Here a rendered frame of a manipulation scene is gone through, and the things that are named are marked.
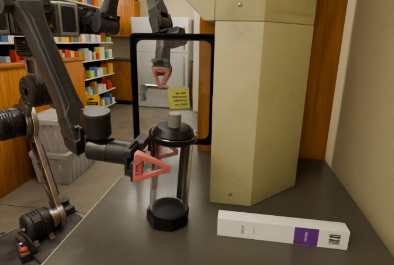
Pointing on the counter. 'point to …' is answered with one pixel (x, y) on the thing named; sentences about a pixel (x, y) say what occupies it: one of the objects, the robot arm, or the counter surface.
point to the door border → (137, 73)
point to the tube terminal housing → (260, 80)
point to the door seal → (135, 71)
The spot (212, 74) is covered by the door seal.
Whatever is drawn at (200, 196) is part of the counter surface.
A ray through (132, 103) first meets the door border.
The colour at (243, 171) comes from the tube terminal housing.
